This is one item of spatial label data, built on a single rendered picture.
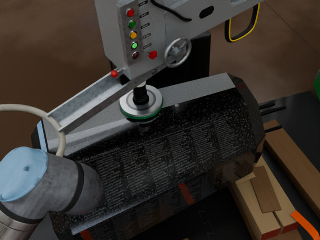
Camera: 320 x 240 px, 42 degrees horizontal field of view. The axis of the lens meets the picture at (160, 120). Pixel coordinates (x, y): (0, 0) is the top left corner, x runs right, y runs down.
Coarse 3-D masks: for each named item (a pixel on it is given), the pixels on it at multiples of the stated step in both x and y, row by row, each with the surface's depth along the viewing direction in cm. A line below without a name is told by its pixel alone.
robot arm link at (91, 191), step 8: (88, 168) 93; (88, 176) 90; (96, 176) 94; (88, 184) 89; (96, 184) 92; (88, 192) 89; (96, 192) 92; (80, 200) 88; (88, 200) 90; (96, 200) 93; (72, 208) 89; (80, 208) 90; (88, 208) 92
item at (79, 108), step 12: (168, 60) 193; (120, 72) 195; (156, 72) 191; (96, 84) 190; (108, 84) 193; (120, 84) 192; (132, 84) 188; (84, 96) 190; (96, 96) 191; (108, 96) 184; (120, 96) 188; (60, 108) 185; (72, 108) 189; (84, 108) 188; (96, 108) 183; (60, 120) 186; (72, 120) 179; (84, 120) 183
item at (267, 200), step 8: (256, 168) 251; (264, 168) 251; (248, 176) 248; (256, 176) 248; (264, 176) 247; (256, 184) 244; (264, 184) 244; (256, 192) 241; (264, 192) 240; (272, 192) 240; (264, 200) 237; (272, 200) 237; (264, 208) 234; (272, 208) 234; (280, 208) 233
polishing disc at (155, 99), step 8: (152, 88) 213; (128, 96) 210; (152, 96) 209; (160, 96) 209; (120, 104) 207; (128, 104) 206; (152, 104) 206; (160, 104) 205; (128, 112) 203; (136, 112) 203; (144, 112) 202; (152, 112) 202
